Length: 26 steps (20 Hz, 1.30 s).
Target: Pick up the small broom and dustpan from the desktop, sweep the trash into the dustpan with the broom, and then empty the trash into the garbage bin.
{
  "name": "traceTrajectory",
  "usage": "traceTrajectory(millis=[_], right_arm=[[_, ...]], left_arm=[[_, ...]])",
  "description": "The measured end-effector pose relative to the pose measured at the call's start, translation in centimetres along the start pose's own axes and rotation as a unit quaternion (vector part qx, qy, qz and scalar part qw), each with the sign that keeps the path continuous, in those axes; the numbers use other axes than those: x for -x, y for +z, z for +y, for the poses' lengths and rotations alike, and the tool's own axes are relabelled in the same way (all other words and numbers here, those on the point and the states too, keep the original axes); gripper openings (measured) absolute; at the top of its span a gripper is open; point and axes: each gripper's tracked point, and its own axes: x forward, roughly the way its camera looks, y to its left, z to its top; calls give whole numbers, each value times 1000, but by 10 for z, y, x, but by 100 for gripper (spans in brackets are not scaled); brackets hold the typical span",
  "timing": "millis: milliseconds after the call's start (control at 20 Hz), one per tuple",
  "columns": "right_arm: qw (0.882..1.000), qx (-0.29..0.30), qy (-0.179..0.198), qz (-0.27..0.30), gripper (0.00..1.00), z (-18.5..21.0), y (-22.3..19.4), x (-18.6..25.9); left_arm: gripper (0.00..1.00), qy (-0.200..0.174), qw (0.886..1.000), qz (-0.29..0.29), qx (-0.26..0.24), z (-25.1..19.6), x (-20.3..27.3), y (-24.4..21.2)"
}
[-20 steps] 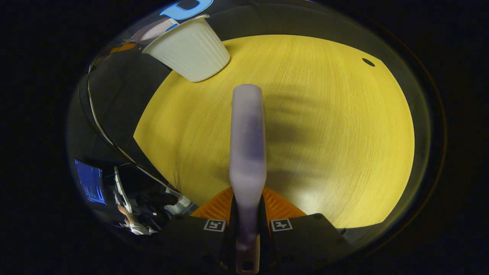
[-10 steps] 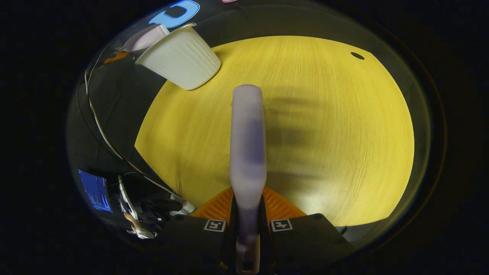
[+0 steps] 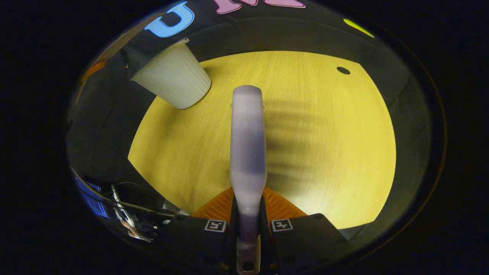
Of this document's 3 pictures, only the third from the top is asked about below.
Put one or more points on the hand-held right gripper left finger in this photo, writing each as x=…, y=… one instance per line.
x=195, y=238

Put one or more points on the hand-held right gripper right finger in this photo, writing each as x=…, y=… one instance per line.
x=301, y=236

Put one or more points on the small pale purple broom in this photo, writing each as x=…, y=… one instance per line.
x=247, y=152

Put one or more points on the white ribbed garbage bin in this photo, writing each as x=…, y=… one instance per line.
x=175, y=80

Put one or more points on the blue lit screen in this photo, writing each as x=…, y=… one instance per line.
x=91, y=200

